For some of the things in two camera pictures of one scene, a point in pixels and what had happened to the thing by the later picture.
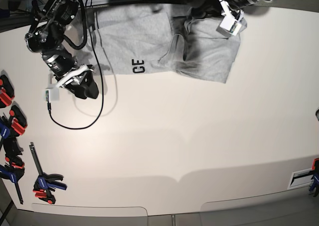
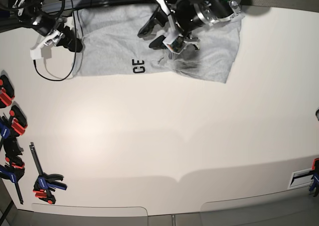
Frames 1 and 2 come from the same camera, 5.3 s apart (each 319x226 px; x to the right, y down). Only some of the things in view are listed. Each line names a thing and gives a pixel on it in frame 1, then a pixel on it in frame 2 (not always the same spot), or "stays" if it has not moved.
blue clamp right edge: (314, 185) stays
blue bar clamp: (44, 182) stays
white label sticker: (301, 178) stays
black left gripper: (83, 85) → (68, 39)
